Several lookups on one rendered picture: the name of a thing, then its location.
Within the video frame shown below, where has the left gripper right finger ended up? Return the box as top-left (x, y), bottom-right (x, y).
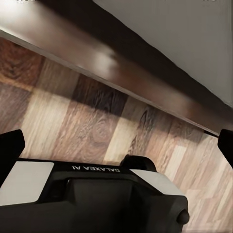
top-left (217, 129), bottom-right (233, 168)

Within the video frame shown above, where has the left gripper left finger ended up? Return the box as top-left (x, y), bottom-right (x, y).
top-left (0, 129), bottom-right (25, 187)

